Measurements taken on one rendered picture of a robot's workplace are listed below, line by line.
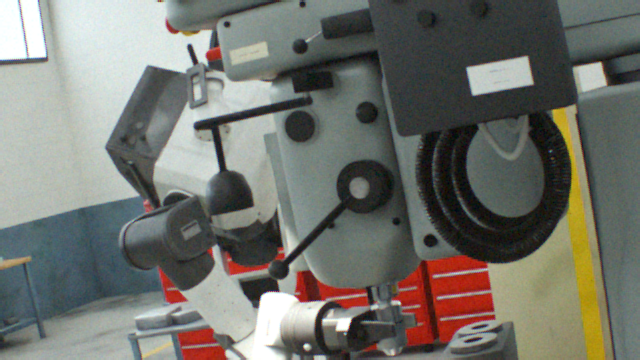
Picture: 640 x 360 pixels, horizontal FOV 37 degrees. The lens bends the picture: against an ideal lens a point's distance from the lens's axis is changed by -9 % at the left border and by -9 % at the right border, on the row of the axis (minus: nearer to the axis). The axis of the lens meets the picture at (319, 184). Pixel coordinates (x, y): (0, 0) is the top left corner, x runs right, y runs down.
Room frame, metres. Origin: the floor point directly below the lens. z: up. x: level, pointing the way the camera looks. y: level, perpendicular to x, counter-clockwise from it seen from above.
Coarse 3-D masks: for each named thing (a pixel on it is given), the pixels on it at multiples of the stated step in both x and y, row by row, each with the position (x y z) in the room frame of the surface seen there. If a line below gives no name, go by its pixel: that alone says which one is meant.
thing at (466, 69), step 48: (384, 0) 1.09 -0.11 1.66; (432, 0) 1.07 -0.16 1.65; (480, 0) 1.04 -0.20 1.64; (528, 0) 1.02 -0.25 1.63; (384, 48) 1.09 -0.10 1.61; (432, 48) 1.07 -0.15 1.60; (480, 48) 1.05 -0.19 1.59; (528, 48) 1.03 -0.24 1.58; (432, 96) 1.08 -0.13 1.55; (480, 96) 1.06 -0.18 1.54; (528, 96) 1.03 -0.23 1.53; (576, 96) 1.07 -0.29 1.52
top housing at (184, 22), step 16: (176, 0) 1.47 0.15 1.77; (192, 0) 1.46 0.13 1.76; (208, 0) 1.45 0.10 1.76; (224, 0) 1.44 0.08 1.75; (240, 0) 1.43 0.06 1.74; (256, 0) 1.43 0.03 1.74; (272, 0) 1.42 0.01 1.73; (176, 16) 1.48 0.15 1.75; (192, 16) 1.47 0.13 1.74; (208, 16) 1.46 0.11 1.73; (224, 16) 1.47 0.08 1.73
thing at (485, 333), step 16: (496, 320) 1.92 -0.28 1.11; (464, 336) 1.87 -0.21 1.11; (480, 336) 1.81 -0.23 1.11; (496, 336) 1.79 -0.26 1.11; (512, 336) 1.89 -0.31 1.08; (448, 352) 1.80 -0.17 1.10; (464, 352) 1.76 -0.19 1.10; (480, 352) 1.74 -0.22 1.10; (496, 352) 1.73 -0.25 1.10; (512, 352) 1.85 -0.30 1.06
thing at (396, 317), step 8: (392, 312) 1.50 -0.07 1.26; (400, 312) 1.51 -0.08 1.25; (376, 320) 1.50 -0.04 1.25; (384, 320) 1.50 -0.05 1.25; (392, 320) 1.49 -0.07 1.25; (400, 320) 1.50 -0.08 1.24; (400, 328) 1.50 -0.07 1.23; (400, 336) 1.50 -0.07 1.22; (384, 344) 1.50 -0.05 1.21; (392, 344) 1.49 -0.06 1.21; (400, 344) 1.50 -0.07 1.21
